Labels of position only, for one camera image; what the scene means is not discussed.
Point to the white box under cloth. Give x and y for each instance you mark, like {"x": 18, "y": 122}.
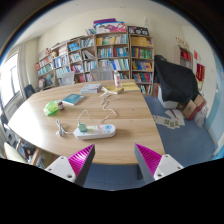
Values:
{"x": 167, "y": 104}

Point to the white power strip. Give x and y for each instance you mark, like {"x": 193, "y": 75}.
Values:
{"x": 96, "y": 132}

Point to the grey office chair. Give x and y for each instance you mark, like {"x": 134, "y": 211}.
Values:
{"x": 102, "y": 73}

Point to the wooden bookshelf with books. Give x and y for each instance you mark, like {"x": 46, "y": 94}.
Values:
{"x": 109, "y": 46}

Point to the grey book stack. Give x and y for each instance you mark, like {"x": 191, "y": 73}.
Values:
{"x": 90, "y": 88}

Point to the cardboard box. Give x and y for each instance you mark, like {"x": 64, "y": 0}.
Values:
{"x": 193, "y": 107}

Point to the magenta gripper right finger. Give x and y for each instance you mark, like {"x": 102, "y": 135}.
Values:
{"x": 154, "y": 166}

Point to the green plastic bag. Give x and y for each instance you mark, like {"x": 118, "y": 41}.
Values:
{"x": 51, "y": 108}

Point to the teal book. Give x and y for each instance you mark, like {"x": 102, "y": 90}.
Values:
{"x": 73, "y": 99}

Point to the small dark jar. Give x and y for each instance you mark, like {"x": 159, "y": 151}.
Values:
{"x": 60, "y": 105}

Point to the yellow book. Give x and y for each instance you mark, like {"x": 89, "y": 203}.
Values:
{"x": 112, "y": 89}

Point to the window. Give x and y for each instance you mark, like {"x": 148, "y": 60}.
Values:
{"x": 10, "y": 86}

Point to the green charger plug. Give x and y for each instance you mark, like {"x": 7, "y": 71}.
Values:
{"x": 82, "y": 127}

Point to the papers on floor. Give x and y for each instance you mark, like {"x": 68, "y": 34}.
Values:
{"x": 174, "y": 120}

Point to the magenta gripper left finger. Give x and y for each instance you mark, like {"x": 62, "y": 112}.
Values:
{"x": 74, "y": 168}

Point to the black cloth covered object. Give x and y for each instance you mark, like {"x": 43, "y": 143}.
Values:
{"x": 178, "y": 83}

